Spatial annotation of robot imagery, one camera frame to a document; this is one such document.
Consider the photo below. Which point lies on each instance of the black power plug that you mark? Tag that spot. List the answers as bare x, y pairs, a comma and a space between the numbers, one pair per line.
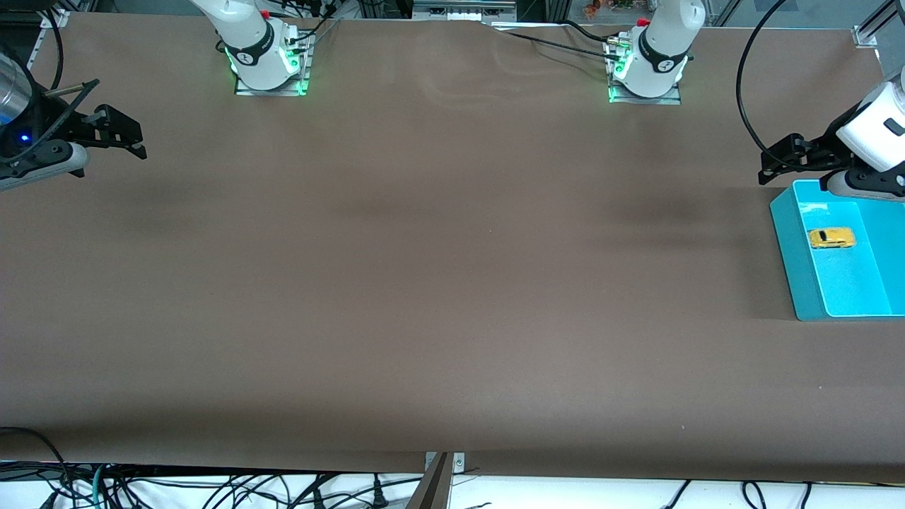
318, 498
378, 495

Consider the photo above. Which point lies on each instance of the grey aluminium frame equipment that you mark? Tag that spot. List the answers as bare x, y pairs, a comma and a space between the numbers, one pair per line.
463, 8

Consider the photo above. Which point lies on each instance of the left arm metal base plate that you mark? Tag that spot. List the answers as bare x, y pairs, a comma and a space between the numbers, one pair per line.
672, 99

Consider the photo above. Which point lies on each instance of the teal plastic bin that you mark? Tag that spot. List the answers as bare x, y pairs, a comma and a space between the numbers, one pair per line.
799, 268

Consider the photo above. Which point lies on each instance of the small metal table bracket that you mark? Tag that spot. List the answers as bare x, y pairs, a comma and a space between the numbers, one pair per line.
459, 463

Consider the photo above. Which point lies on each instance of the metal table corner bracket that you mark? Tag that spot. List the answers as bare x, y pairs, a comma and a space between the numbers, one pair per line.
55, 20
866, 37

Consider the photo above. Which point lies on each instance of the dark slanted beam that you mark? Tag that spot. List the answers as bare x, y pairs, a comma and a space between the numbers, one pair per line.
431, 491

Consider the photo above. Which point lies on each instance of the orange background object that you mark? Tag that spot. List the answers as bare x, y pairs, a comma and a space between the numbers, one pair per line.
594, 7

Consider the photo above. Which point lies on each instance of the yellow beetle toy car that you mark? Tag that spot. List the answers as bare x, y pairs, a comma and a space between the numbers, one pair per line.
831, 238

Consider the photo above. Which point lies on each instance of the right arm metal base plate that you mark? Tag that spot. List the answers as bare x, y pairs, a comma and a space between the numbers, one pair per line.
300, 71

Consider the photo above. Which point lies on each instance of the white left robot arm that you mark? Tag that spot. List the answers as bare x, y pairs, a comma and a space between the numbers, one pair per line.
664, 35

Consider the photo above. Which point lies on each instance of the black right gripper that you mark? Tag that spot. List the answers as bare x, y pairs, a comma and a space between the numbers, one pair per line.
44, 121

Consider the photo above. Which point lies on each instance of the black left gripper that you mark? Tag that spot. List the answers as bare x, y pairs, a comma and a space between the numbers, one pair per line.
822, 150

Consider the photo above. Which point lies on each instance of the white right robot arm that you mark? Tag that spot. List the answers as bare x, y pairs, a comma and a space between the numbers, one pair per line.
247, 28

